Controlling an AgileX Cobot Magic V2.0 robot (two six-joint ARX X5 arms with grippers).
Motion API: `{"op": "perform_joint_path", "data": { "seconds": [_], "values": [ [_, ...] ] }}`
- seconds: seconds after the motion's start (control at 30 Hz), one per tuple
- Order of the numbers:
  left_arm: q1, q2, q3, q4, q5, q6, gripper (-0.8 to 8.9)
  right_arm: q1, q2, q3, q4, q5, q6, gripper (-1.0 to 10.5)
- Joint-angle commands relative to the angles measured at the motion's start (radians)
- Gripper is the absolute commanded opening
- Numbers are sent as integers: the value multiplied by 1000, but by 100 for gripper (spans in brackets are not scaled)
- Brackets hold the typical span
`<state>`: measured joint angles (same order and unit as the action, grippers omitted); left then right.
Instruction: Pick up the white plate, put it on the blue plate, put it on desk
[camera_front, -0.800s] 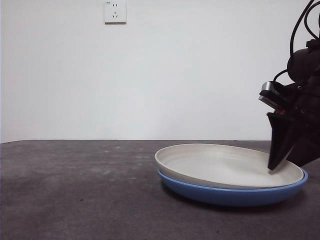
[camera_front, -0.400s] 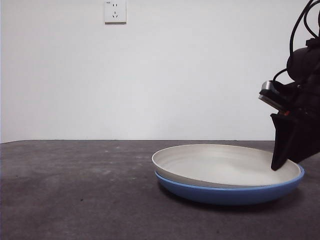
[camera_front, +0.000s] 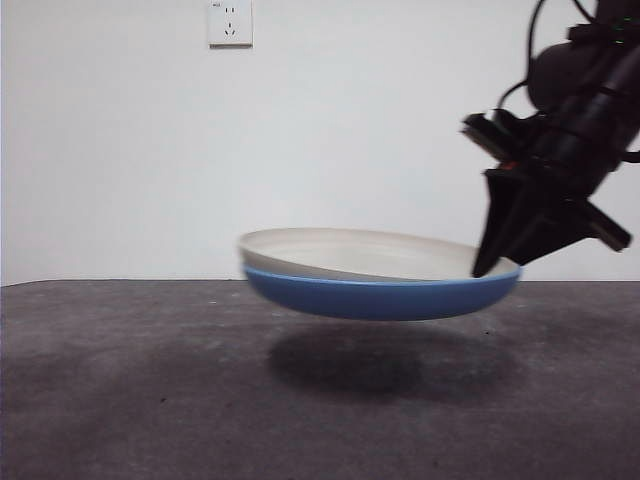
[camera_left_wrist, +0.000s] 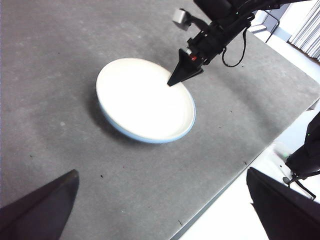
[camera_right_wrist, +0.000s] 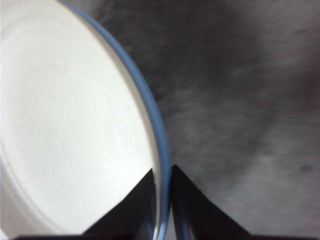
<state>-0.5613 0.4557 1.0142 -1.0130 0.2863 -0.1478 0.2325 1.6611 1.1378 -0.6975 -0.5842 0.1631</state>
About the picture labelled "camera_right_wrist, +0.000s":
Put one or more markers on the blue round plate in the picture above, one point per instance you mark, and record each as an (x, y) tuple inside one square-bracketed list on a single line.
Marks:
[(165, 150)]

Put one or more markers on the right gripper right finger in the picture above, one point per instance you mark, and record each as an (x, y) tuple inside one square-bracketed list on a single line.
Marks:
[(207, 220)]

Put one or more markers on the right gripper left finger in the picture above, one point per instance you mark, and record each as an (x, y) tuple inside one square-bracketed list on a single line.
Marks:
[(125, 217)]

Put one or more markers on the white round plate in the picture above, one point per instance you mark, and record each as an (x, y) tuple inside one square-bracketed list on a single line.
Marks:
[(70, 120)]

